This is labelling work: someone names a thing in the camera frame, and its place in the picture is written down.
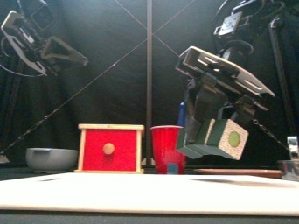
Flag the green toy sushi roll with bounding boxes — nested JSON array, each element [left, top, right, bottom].
[[175, 117, 249, 161]]

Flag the pink wooden plate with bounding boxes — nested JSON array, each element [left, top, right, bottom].
[[185, 167, 284, 179]]

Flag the white cutting board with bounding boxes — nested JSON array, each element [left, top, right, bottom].
[[0, 171, 299, 217]]

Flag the black toy knife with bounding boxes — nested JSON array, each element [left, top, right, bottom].
[[37, 177, 61, 183]]

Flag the red plastic cup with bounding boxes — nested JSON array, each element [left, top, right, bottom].
[[149, 125, 188, 175]]

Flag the shiny metal object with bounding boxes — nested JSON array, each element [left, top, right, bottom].
[[276, 135, 299, 182]]

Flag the wooden box with red front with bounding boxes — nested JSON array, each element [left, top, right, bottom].
[[73, 122, 145, 175]]

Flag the grey bowl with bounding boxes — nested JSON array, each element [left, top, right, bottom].
[[24, 147, 80, 173]]

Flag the blue utensil handle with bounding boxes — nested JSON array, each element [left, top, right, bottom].
[[176, 101, 187, 127]]

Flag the thin diagonal frame cord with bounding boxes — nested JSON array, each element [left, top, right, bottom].
[[113, 0, 291, 151], [0, 0, 197, 154]]

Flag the black vertical frame pole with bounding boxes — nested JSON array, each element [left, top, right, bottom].
[[144, 0, 154, 168]]

